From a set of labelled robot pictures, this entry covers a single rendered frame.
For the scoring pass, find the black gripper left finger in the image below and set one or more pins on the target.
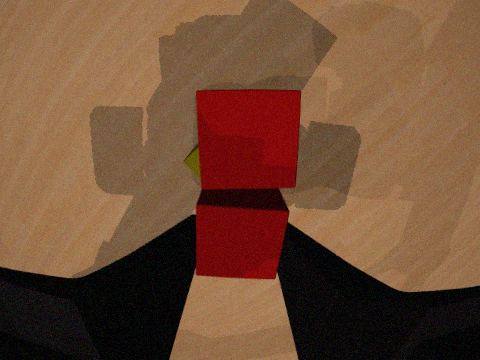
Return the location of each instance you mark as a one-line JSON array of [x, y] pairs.
[[129, 310]]

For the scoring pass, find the yellow cube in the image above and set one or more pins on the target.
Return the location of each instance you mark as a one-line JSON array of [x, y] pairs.
[[192, 160]]

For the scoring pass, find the red cube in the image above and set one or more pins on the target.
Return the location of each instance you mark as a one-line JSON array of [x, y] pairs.
[[240, 232], [248, 138]]

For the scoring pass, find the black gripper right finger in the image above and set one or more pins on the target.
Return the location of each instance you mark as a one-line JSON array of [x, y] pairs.
[[338, 312]]

